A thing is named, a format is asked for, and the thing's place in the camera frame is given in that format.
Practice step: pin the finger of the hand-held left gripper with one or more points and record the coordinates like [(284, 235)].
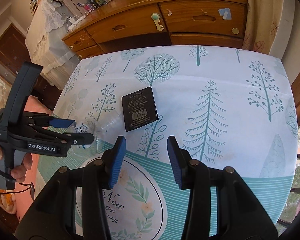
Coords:
[(61, 123), (75, 138)]

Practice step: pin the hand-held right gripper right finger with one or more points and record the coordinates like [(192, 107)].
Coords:
[(176, 162)]

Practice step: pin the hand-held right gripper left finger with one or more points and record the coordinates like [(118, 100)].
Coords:
[(116, 162)]

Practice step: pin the clear plastic wrapper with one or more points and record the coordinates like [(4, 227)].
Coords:
[(102, 130)]

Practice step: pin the black box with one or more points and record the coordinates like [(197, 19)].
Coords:
[(140, 108)]

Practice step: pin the person's left hand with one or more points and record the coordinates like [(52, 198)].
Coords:
[(23, 170)]

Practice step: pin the pink cushioned seat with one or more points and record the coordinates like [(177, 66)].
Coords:
[(43, 160)]

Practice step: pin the black phone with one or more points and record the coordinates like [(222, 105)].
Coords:
[(32, 192)]

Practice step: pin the orange patterned cloth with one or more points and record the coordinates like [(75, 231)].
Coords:
[(6, 202)]

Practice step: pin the brown wooden door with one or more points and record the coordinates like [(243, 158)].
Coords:
[(8, 47)]

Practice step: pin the white lace covered furniture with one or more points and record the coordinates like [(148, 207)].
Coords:
[(47, 40)]

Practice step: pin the white power strip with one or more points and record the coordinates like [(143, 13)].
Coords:
[(76, 21)]

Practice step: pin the green white drawer lock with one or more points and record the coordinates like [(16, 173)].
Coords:
[(157, 21)]

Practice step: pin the wooden desk with drawers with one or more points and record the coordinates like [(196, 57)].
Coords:
[(185, 17)]

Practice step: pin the blue sticker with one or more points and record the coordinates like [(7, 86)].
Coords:
[(224, 13)]

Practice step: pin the cream curtain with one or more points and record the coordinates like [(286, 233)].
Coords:
[(265, 12)]

